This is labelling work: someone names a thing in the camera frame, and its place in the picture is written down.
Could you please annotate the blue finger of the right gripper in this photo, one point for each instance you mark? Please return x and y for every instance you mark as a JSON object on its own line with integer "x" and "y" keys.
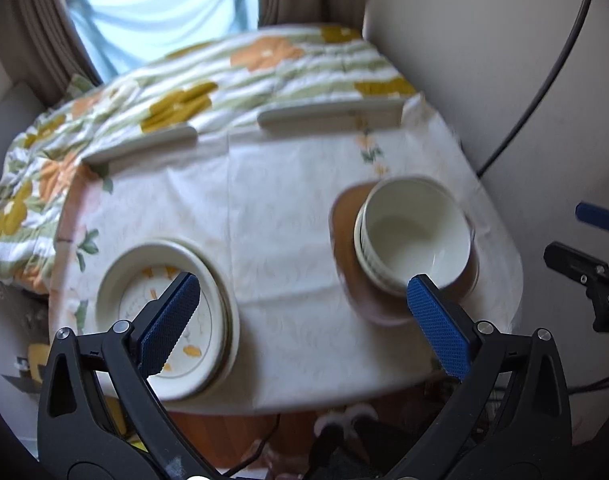
{"x": 577, "y": 266}
{"x": 593, "y": 215}

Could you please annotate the pink square baking dish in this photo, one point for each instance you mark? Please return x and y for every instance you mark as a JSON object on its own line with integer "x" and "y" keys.
{"x": 367, "y": 300}

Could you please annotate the grey headboard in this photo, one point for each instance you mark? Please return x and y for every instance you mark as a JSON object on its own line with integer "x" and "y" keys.
{"x": 18, "y": 109}

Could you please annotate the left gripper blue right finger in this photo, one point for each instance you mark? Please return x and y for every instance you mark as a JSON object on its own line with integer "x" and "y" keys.
{"x": 447, "y": 327}

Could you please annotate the floral striped quilt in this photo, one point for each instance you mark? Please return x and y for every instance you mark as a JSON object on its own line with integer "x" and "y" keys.
{"x": 213, "y": 85}

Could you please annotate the white deep plate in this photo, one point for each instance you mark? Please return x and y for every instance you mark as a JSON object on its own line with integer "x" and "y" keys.
{"x": 185, "y": 259}

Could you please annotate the black curved stand pole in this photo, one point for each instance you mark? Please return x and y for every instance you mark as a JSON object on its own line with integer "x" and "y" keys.
{"x": 544, "y": 89}

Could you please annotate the cream round bowl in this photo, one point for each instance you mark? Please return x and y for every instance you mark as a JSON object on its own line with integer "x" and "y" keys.
{"x": 376, "y": 279}

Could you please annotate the left brown curtain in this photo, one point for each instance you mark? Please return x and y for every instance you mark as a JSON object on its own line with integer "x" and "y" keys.
{"x": 40, "y": 47}

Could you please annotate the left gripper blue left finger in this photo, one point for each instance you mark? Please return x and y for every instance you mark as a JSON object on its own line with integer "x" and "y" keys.
{"x": 159, "y": 326}

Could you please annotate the white ribbed bowl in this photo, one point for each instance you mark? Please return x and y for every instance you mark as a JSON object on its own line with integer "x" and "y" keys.
{"x": 412, "y": 226}

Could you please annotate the white floral tablecloth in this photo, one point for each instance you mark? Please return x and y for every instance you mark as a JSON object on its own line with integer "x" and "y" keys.
{"x": 257, "y": 204}

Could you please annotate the light blue cloth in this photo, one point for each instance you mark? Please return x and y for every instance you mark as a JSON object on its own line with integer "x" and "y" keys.
{"x": 121, "y": 35}

